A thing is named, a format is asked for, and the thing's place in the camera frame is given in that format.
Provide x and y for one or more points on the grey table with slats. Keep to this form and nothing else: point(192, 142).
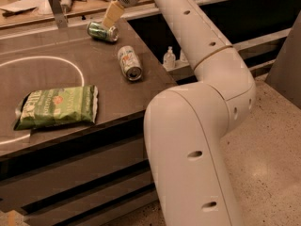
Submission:
point(80, 174)

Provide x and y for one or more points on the left clear sanitizer bottle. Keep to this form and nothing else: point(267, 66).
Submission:
point(169, 59)

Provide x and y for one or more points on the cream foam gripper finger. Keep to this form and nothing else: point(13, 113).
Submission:
point(112, 14)

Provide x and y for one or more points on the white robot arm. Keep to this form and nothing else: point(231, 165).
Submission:
point(183, 125)

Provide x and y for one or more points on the grey metal bracket left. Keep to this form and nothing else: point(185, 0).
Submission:
point(60, 19)

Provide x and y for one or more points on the white paper sheet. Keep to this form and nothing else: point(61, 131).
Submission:
point(20, 6)

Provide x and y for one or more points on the green chip bag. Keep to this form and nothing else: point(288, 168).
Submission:
point(55, 107)

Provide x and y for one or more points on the right clear sanitizer bottle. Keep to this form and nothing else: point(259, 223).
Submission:
point(183, 57)

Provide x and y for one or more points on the clear sanitizer bottle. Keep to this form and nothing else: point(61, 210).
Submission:
point(183, 57)
point(169, 59)

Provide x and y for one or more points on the white green soda can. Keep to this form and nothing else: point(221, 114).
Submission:
point(129, 63)

